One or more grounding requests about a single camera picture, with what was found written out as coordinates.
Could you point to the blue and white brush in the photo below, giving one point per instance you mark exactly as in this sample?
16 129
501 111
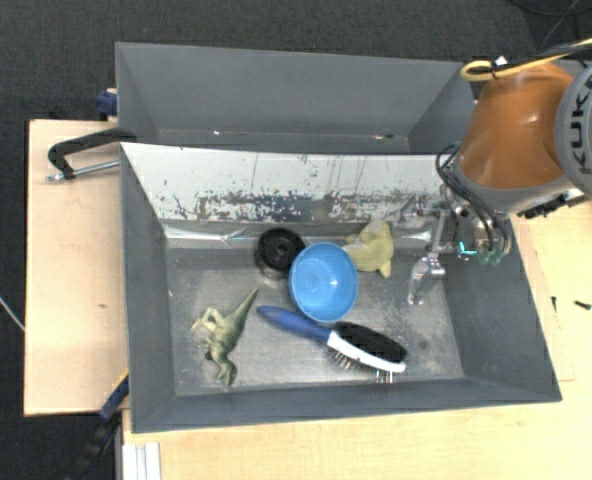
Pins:
356 343

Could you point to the grey metal bin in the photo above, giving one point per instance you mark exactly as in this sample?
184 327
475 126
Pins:
296 98

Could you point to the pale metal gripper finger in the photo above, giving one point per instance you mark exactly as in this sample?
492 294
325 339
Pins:
414 283
433 267

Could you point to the black round disc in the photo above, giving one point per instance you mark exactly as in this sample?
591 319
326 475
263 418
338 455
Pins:
278 249

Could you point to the green toy dinosaur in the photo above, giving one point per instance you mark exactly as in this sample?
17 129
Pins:
226 330

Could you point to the pale wood board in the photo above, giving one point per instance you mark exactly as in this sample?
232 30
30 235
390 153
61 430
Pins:
71 268

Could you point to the black cylinder on white bracket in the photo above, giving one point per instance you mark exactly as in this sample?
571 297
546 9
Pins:
543 208

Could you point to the small black screw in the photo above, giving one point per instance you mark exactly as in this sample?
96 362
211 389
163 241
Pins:
583 305

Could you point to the yellow-green soft toy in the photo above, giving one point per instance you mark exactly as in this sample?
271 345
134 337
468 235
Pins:
376 250

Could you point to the blue plastic bowl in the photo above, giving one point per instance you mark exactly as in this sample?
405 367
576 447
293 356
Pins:
323 283

